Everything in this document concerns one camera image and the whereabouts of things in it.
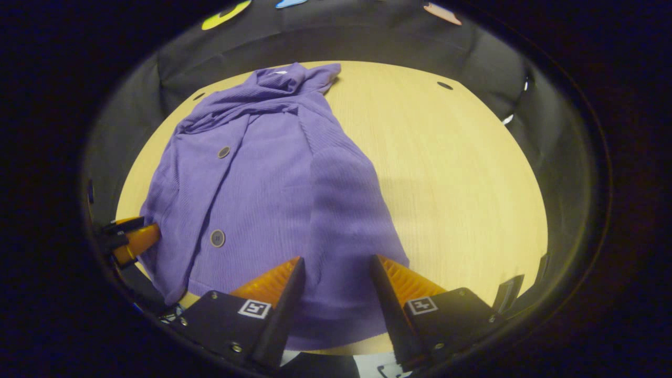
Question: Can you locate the black flat object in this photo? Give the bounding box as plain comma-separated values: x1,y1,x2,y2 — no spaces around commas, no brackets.
492,274,524,314

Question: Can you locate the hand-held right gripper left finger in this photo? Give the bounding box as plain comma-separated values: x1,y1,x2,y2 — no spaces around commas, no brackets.
170,256,307,369

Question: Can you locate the black backdrop cloth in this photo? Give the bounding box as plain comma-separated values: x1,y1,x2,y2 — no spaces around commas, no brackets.
84,0,594,316

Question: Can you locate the purple knit cardigan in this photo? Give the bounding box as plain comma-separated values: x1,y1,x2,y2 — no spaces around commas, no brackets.
138,62,410,351

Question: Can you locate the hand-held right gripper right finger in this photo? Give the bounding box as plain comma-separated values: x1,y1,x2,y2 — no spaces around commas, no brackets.
370,255,508,369

